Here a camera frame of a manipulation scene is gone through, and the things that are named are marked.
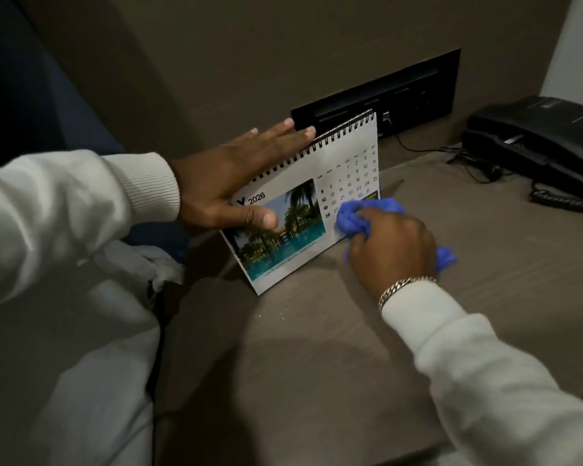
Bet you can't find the thin black cable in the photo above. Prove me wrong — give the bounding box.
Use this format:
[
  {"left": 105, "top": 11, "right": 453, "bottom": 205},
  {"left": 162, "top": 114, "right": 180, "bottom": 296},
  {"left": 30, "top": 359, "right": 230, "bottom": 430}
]
[{"left": 393, "top": 135, "right": 505, "bottom": 186}]

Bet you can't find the white spiral desk calendar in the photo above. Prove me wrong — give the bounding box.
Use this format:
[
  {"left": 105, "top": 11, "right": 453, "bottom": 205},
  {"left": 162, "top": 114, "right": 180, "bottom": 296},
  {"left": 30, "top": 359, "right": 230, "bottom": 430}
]
[{"left": 220, "top": 109, "right": 381, "bottom": 297}]

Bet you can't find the black coiled telephone cord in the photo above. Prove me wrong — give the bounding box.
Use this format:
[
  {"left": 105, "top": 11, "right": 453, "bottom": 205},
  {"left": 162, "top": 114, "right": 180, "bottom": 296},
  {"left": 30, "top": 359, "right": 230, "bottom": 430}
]
[{"left": 529, "top": 181, "right": 583, "bottom": 215}]

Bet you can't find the blue cleaning cloth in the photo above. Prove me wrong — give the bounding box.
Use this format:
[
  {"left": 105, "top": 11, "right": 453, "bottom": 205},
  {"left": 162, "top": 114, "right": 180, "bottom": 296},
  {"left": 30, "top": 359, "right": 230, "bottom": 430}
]
[{"left": 334, "top": 197, "right": 458, "bottom": 275}]

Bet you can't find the silver chain bracelet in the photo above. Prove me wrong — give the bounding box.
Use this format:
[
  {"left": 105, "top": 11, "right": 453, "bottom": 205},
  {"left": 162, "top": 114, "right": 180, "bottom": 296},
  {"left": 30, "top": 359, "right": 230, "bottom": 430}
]
[{"left": 378, "top": 276, "right": 439, "bottom": 312}]

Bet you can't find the person's right forearm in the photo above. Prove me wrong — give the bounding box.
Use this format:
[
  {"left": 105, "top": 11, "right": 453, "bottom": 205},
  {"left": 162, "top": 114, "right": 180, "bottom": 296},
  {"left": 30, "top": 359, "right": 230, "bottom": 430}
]
[{"left": 380, "top": 281, "right": 583, "bottom": 466}]

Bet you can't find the person's left hand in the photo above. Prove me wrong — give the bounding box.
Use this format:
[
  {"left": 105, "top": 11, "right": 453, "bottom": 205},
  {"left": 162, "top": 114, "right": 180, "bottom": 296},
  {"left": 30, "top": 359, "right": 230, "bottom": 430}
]
[{"left": 170, "top": 118, "right": 318, "bottom": 233}]

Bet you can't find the black wall socket panel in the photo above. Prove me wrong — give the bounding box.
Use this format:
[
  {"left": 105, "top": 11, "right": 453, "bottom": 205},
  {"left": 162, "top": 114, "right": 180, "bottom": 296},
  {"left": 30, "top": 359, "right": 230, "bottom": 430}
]
[{"left": 291, "top": 48, "right": 462, "bottom": 139}]

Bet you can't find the black desk telephone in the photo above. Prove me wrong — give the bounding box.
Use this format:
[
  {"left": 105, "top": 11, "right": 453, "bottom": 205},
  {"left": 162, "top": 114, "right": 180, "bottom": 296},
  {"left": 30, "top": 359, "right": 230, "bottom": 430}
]
[{"left": 462, "top": 95, "right": 583, "bottom": 202}]

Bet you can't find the person's left forearm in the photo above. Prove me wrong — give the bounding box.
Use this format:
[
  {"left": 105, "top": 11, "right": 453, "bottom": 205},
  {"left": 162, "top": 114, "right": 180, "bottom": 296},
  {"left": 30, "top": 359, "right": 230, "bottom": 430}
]
[{"left": 0, "top": 150, "right": 181, "bottom": 313}]

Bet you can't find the white bed linen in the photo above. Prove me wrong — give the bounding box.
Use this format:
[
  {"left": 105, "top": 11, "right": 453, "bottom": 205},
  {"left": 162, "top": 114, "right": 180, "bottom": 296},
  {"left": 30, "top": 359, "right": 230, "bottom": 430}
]
[{"left": 0, "top": 238, "right": 186, "bottom": 466}]

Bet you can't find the person's right hand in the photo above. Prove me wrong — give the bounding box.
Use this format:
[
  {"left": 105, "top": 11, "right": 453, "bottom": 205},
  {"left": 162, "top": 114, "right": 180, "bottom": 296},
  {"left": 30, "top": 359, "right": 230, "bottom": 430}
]
[{"left": 344, "top": 208, "right": 439, "bottom": 302}]

